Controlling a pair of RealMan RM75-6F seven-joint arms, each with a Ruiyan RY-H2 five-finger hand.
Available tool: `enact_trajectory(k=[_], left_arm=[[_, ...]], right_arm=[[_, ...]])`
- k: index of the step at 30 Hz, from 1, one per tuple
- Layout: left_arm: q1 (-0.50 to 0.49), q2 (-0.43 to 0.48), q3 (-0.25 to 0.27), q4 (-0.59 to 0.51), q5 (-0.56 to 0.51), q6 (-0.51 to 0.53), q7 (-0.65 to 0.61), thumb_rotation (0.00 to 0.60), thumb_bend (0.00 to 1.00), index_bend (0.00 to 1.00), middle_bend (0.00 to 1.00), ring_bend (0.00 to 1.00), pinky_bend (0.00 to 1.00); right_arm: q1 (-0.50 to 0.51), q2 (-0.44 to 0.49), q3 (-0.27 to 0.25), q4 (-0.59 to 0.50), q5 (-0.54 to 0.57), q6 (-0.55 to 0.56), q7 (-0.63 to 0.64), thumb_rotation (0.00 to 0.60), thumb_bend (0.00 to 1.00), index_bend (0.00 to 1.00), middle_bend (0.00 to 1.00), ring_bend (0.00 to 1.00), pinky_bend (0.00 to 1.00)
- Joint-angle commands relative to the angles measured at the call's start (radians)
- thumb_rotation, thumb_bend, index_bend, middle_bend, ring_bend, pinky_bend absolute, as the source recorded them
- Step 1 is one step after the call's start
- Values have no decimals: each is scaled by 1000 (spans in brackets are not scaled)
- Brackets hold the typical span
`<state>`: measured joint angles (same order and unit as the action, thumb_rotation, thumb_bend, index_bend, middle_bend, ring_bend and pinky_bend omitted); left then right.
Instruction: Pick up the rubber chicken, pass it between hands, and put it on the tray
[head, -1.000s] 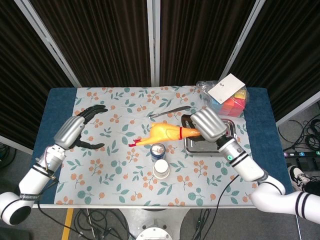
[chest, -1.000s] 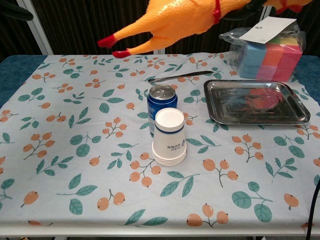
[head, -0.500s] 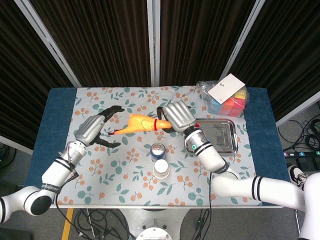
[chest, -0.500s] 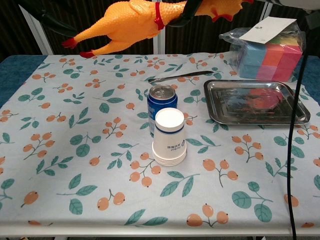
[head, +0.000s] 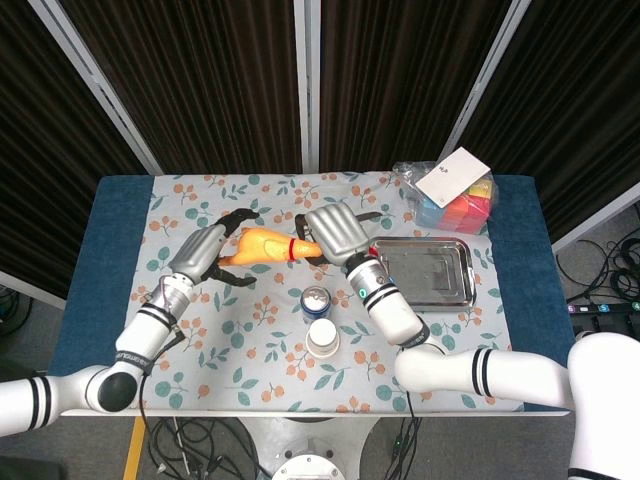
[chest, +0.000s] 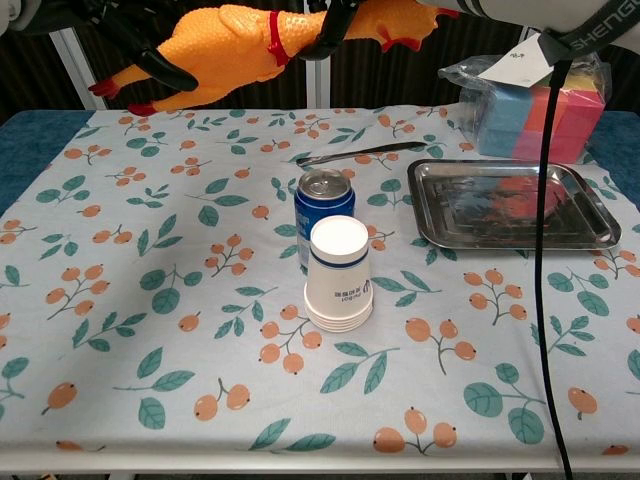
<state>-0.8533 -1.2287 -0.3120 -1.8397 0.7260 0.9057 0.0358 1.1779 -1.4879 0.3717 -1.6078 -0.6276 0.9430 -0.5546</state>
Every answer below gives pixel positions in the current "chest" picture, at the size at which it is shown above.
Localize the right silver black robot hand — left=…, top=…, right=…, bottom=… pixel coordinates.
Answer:
left=298, top=0, right=361, bottom=61

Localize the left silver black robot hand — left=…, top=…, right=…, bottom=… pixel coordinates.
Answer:
left=22, top=0, right=199, bottom=93

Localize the orange rubber chicken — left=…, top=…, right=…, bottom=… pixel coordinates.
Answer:
left=88, top=0, right=461, bottom=117

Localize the stainless steel tray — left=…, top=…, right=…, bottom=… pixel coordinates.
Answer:
left=407, top=158, right=623, bottom=251

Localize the blue drink can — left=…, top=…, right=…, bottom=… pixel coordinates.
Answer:
left=293, top=168, right=357, bottom=274

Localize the floral print tablecloth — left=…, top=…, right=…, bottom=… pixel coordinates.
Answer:
left=0, top=105, right=640, bottom=457

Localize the white paper card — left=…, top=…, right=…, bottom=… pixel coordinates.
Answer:
left=478, top=32, right=557, bottom=84

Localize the plastic bag of coloured blocks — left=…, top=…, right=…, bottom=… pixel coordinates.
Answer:
left=438, top=49, right=614, bottom=164

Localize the white paper cup stack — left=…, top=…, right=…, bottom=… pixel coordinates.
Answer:
left=303, top=214, right=375, bottom=334

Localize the white partition frame post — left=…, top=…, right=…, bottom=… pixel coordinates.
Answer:
left=304, top=57, right=334, bottom=109
left=49, top=27, right=109, bottom=111

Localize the grey lettered arm strap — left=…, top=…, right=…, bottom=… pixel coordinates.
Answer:
left=537, top=0, right=640, bottom=64

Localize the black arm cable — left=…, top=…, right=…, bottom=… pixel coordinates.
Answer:
left=532, top=58, right=576, bottom=480

